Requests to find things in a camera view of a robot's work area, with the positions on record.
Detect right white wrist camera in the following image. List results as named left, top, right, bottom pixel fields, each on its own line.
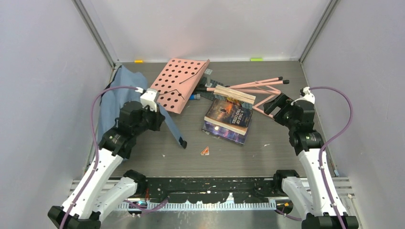
left=291, top=86, right=315, bottom=105

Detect pink folding stand legs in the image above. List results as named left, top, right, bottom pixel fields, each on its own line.
left=194, top=77, right=289, bottom=114

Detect pink perforated stand board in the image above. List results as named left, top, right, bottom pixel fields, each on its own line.
left=151, top=58, right=210, bottom=114

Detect blue fabric backpack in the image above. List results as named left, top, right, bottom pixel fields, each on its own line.
left=96, top=65, right=187, bottom=146

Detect purple galaxy cover book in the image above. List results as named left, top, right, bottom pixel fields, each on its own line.
left=202, top=121, right=249, bottom=145

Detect small orange triangle wrapper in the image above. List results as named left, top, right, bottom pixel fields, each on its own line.
left=201, top=146, right=210, bottom=156

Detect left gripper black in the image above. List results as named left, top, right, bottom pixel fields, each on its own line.
left=133, top=103, right=165, bottom=136

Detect blue marker pen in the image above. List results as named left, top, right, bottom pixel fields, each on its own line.
left=189, top=94, right=201, bottom=100

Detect book with pale page edges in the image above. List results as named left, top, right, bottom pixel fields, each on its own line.
left=213, top=85, right=256, bottom=109

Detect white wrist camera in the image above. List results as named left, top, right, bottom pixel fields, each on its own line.
left=291, top=86, right=315, bottom=105
left=140, top=88, right=159, bottom=112

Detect Tale of Two Cities book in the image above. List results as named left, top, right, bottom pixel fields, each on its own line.
left=204, top=99, right=253, bottom=135

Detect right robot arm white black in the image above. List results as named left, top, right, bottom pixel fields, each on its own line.
left=264, top=94, right=360, bottom=229

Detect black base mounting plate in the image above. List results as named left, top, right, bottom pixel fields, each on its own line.
left=135, top=177, right=287, bottom=204

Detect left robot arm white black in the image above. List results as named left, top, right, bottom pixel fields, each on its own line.
left=48, top=101, right=165, bottom=229

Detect green tape marker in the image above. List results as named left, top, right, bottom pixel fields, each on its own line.
left=250, top=58, right=263, bottom=62

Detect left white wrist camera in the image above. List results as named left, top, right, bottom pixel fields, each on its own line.
left=140, top=88, right=159, bottom=112

